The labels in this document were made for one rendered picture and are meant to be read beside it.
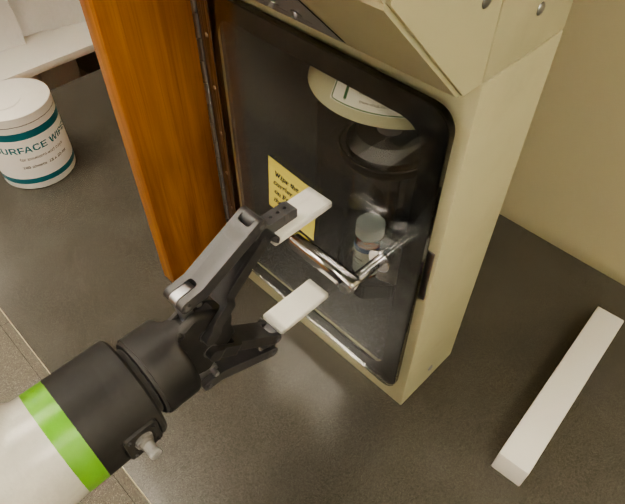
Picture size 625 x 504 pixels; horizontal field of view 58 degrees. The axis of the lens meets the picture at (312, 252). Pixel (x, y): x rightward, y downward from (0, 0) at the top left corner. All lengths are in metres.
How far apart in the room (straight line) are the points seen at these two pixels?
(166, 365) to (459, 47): 0.31
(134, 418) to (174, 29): 0.42
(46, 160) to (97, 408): 0.70
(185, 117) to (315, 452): 0.44
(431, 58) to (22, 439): 0.36
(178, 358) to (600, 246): 0.73
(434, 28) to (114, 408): 0.33
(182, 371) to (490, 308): 0.53
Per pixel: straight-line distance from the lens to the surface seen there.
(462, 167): 0.45
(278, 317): 0.59
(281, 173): 0.61
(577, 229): 1.00
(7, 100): 1.09
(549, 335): 0.88
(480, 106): 0.42
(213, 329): 0.48
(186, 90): 0.72
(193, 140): 0.76
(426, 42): 0.32
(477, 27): 0.37
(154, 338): 0.47
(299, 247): 0.56
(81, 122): 1.26
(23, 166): 1.10
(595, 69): 0.87
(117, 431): 0.45
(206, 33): 0.62
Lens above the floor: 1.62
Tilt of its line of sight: 48 degrees down
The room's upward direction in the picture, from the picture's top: straight up
